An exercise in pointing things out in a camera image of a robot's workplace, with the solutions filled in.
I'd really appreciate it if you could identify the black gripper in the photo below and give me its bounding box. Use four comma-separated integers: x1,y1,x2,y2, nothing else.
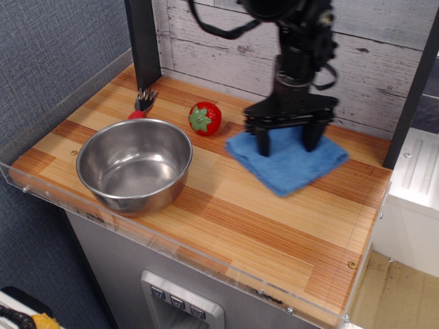
244,79,339,157

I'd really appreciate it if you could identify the blue towel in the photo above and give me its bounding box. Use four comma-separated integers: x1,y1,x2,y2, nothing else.
225,127,348,197

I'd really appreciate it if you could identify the red toy strawberry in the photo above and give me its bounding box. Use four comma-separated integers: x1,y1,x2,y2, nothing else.
188,101,222,136

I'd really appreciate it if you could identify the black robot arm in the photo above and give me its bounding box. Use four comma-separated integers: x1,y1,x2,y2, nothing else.
242,1,338,156

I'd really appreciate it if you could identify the stainless steel bowl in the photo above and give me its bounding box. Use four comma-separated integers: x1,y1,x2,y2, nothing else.
76,119,193,217

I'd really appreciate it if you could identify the white toy sink unit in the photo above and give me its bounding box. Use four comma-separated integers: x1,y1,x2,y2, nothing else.
371,128,438,277

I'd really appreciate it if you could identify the clear acrylic table guard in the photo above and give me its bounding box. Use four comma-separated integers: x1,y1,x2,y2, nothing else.
1,51,390,328

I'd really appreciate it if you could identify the silver dispenser button panel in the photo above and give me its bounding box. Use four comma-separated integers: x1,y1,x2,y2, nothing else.
141,270,225,328

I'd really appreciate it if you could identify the grey toy fridge cabinet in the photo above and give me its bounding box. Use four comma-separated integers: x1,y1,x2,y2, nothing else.
63,209,309,329

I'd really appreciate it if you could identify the black and yellow object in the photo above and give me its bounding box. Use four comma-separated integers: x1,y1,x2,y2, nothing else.
1,287,62,329

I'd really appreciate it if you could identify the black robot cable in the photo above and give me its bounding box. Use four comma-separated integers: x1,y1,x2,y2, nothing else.
187,0,261,40

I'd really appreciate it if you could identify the black right frame post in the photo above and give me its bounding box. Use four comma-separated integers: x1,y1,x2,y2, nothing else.
383,11,438,169

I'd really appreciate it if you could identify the black frame post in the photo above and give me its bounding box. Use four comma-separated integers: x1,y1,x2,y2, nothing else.
124,0,161,88
383,11,438,169

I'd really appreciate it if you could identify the red-handled metal spork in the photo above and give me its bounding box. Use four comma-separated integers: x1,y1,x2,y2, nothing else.
128,88,158,120

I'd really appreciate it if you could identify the black left frame post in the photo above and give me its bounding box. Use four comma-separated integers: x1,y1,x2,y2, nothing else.
124,0,161,88

